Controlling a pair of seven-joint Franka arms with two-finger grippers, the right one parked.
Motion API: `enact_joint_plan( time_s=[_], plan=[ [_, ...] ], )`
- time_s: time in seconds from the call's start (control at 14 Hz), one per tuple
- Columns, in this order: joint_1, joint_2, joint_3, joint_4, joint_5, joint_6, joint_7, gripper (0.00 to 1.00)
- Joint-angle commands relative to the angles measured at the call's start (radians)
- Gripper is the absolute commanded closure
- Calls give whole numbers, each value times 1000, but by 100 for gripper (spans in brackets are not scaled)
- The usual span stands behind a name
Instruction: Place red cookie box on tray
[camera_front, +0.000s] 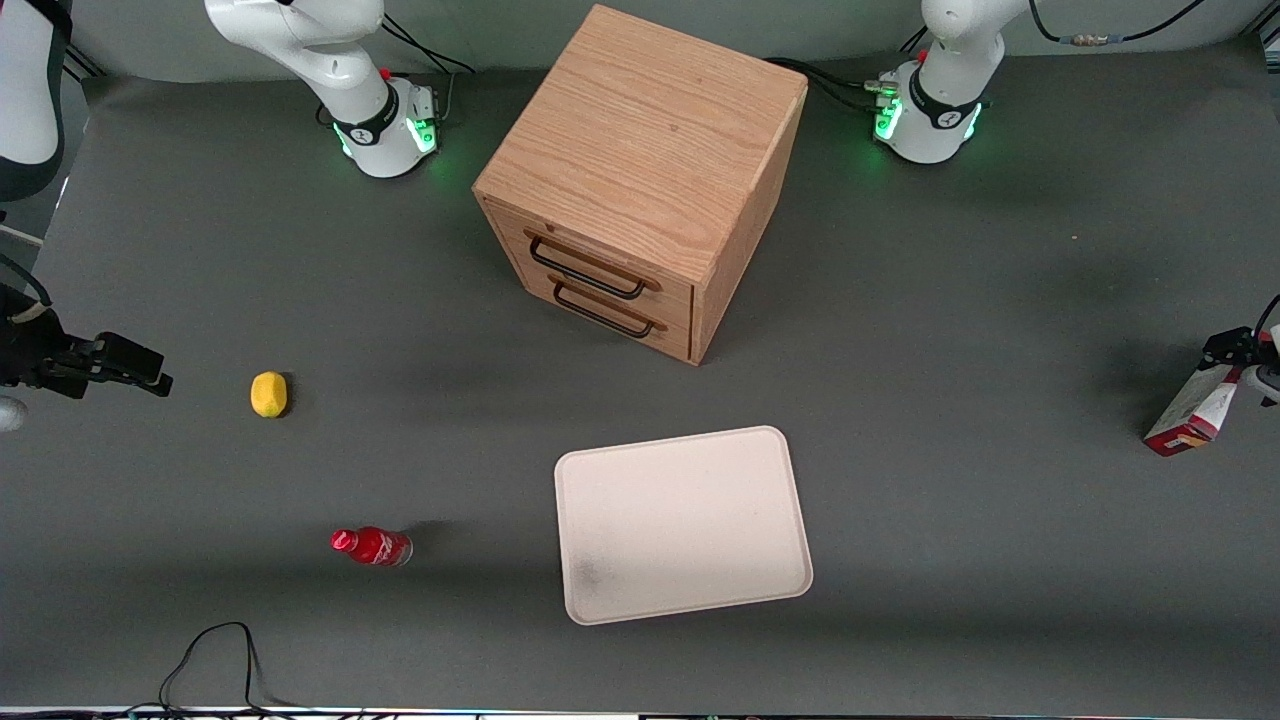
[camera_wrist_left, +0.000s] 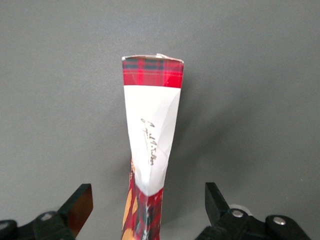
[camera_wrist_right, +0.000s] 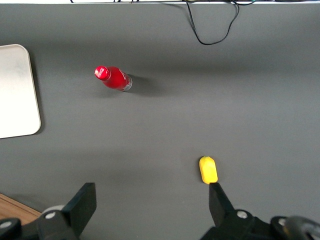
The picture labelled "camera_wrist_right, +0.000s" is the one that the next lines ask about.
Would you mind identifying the dark grey table cover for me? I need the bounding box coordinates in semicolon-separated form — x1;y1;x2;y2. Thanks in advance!
0;2;320;240

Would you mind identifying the white rectangular tray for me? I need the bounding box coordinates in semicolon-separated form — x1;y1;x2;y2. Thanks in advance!
0;43;42;140

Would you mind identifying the yellow lemon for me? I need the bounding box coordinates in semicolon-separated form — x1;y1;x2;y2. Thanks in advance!
198;155;219;186

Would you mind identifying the wooden two-drawer cabinet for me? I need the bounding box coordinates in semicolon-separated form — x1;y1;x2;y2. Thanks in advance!
0;192;43;224

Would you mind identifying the black looped table cable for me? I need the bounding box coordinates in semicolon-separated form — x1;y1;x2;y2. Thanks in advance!
185;0;240;46

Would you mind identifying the red cola bottle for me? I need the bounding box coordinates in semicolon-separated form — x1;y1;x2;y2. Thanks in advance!
93;65;133;93

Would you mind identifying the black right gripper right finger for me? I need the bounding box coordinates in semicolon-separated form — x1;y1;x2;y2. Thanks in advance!
208;182;255;228

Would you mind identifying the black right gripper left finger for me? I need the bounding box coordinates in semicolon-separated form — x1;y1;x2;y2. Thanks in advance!
61;182;98;237

